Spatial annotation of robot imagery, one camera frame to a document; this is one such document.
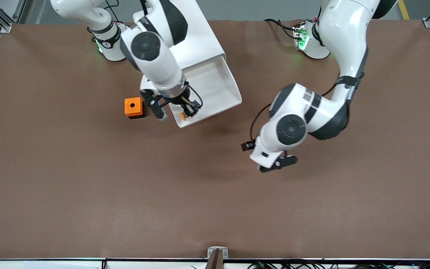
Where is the yellow mushroom push button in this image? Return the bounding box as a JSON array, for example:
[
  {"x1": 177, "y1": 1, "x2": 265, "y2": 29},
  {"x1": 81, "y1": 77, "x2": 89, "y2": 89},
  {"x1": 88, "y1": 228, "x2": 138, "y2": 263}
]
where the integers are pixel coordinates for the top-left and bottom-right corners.
[{"x1": 180, "y1": 104, "x2": 202, "y2": 121}]

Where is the white drawer with button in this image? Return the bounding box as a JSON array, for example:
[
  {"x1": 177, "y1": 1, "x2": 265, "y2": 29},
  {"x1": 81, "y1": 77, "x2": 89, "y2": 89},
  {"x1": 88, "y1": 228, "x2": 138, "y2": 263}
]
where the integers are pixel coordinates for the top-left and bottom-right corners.
[{"x1": 167, "y1": 55, "x2": 243, "y2": 129}]

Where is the white drawer cabinet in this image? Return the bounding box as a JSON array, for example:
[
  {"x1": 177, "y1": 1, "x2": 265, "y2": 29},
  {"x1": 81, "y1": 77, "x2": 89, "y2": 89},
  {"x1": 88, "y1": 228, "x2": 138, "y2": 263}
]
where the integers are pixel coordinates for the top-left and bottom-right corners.
[{"x1": 133, "y1": 0, "x2": 227, "y2": 71}]

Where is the orange box with black base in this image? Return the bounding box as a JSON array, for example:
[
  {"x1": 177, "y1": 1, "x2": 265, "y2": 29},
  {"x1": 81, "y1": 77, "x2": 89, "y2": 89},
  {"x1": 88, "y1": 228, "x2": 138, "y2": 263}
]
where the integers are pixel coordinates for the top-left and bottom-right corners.
[{"x1": 124, "y1": 97, "x2": 145, "y2": 119}]

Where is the brown table mat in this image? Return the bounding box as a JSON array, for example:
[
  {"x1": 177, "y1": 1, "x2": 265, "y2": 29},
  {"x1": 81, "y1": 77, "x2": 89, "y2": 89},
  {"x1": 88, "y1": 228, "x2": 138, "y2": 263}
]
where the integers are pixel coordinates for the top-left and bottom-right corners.
[{"x1": 0, "y1": 19, "x2": 430, "y2": 260}]

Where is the brown pole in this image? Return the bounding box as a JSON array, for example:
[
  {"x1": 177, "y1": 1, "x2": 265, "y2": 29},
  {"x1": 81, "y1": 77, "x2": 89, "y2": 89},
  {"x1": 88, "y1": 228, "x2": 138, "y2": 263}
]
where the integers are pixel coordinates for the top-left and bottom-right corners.
[{"x1": 206, "y1": 249, "x2": 224, "y2": 269}]

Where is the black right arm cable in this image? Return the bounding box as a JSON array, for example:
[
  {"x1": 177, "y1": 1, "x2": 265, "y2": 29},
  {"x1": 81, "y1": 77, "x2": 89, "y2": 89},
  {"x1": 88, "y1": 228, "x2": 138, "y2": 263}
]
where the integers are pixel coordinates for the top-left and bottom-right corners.
[{"x1": 187, "y1": 85, "x2": 203, "y2": 109}]

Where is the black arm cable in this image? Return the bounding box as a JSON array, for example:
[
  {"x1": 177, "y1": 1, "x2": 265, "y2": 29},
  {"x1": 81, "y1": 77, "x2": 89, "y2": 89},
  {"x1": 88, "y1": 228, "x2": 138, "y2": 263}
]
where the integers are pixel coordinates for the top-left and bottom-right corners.
[
  {"x1": 250, "y1": 104, "x2": 272, "y2": 142},
  {"x1": 187, "y1": 85, "x2": 203, "y2": 109}
]

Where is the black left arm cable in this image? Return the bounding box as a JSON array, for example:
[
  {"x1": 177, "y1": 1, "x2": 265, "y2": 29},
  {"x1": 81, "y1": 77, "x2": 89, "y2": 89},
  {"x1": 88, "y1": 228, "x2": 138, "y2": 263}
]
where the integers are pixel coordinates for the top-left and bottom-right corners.
[{"x1": 250, "y1": 104, "x2": 272, "y2": 142}]

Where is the black right base cable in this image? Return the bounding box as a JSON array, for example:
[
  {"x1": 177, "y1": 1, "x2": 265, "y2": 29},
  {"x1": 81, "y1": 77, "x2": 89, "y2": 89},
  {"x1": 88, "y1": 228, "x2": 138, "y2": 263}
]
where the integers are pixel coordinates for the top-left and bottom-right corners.
[{"x1": 105, "y1": 0, "x2": 124, "y2": 24}]

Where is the black base cable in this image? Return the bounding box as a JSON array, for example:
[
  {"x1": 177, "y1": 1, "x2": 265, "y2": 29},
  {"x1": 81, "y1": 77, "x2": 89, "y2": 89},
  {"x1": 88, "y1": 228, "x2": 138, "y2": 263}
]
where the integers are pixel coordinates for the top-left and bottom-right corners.
[
  {"x1": 264, "y1": 18, "x2": 298, "y2": 40},
  {"x1": 105, "y1": 0, "x2": 124, "y2": 24}
]

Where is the black cable bundle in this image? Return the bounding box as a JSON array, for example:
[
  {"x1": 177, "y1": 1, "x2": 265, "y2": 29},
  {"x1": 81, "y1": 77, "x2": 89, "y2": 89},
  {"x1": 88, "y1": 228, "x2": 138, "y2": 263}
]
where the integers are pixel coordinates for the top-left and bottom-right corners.
[{"x1": 247, "y1": 260, "x2": 430, "y2": 269}]

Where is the grey mount bracket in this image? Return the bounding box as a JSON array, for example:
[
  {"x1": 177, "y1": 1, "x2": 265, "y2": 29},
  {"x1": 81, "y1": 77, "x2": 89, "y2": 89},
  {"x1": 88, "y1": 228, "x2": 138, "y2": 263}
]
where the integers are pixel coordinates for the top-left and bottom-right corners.
[{"x1": 207, "y1": 246, "x2": 229, "y2": 259}]

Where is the black left base cable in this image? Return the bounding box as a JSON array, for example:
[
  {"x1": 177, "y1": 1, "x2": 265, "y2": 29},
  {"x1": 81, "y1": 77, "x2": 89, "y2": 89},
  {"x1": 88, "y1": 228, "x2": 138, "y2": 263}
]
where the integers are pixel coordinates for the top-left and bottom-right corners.
[{"x1": 264, "y1": 18, "x2": 298, "y2": 40}]

